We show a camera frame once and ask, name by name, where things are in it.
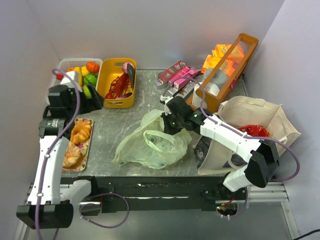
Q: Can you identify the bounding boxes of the light green plastic bag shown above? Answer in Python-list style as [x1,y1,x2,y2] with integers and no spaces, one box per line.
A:
[112,109,192,170]

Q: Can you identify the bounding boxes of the beige canvas tote bag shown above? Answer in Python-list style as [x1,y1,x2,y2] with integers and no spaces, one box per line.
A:
[197,96,301,175]

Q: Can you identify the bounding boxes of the large red snack bag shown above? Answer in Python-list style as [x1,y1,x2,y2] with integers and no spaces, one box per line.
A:
[238,124,272,137]

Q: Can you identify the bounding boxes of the wooden snack tray box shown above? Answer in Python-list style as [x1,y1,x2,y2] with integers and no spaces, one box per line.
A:
[186,33,259,113]

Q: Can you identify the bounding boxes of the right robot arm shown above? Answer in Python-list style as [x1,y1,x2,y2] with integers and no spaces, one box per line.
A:
[160,96,279,192]

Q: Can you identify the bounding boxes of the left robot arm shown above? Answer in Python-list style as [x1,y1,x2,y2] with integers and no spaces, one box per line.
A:
[16,84,104,230]

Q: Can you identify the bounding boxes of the red toy lobster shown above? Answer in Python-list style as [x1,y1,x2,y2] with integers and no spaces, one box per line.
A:
[104,73,132,99]

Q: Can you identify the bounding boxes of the toy croissant bread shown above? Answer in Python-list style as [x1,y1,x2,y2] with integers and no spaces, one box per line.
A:
[70,120,92,145]

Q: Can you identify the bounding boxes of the orange toy pumpkin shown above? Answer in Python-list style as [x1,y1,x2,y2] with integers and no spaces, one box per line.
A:
[86,61,100,74]

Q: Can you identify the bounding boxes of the yellow plastic bin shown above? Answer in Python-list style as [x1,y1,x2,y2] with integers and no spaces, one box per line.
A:
[96,58,137,109]

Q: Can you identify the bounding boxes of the yellow toy corn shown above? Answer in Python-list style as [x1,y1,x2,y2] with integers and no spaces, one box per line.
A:
[73,66,83,87]

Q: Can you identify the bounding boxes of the white black box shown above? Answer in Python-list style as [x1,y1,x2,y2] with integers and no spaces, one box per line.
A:
[168,81,198,99]

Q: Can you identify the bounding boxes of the pink toy onion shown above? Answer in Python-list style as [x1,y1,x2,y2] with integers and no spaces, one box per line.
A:
[122,62,134,74]

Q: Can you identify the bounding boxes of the floral bread tray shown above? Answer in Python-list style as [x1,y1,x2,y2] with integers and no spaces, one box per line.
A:
[62,118,94,172]

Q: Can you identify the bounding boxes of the white plastic fruit basket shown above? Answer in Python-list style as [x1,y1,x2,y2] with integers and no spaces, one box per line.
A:
[57,57,103,98]

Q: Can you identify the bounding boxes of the dark red box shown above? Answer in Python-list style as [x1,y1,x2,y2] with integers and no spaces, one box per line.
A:
[155,60,188,86]

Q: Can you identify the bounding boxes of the pink box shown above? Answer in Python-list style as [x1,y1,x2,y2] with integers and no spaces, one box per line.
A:
[169,68,198,90]

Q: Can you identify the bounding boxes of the orange cracker boxes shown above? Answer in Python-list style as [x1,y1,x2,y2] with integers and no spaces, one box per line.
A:
[201,43,248,90]

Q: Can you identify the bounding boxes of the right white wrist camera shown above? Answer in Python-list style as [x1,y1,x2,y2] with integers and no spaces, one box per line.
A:
[160,95,173,113]

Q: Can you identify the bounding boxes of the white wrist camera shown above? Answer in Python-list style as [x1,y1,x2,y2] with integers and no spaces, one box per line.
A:
[160,95,173,113]
[59,70,83,92]

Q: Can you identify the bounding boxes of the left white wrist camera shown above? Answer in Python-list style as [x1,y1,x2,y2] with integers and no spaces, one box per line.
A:
[59,70,83,92]

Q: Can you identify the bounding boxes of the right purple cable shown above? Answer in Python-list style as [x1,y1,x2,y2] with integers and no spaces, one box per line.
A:
[162,76,301,221]

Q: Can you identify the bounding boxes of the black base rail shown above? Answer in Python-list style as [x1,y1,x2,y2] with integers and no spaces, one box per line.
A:
[58,174,288,213]

